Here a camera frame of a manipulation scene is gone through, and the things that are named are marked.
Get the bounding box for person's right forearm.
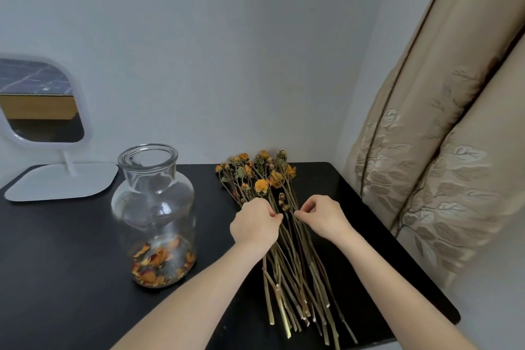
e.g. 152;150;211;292
337;225;479;350

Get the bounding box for pile of dried orange petals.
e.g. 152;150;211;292
131;236;196;288

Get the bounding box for person's right hand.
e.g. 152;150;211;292
294;194;355;244

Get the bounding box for white standing mirror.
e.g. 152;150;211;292
0;53;120;203

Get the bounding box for beige embroidered curtain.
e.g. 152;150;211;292
342;0;525;289

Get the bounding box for clear glass vase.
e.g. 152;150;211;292
110;143;197;289

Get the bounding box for person's left forearm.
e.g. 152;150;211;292
110;242;264;350

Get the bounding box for person's left hand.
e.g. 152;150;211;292
229;197;284;260

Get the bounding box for black table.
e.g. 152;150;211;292
0;162;461;350

